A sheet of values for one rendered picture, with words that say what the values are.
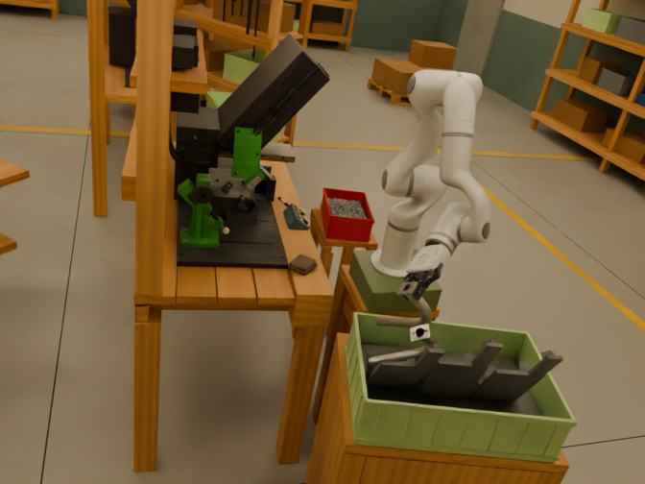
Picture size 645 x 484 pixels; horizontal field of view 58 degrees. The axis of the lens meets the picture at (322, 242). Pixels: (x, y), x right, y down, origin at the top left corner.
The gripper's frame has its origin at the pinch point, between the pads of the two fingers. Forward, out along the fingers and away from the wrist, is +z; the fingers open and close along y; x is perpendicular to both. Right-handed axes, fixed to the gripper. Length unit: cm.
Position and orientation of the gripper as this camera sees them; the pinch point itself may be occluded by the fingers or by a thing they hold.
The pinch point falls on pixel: (413, 291)
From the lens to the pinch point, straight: 160.4
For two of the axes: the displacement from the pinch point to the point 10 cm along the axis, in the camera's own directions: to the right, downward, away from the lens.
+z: -5.2, 7.1, -4.7
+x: 6.4, 6.9, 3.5
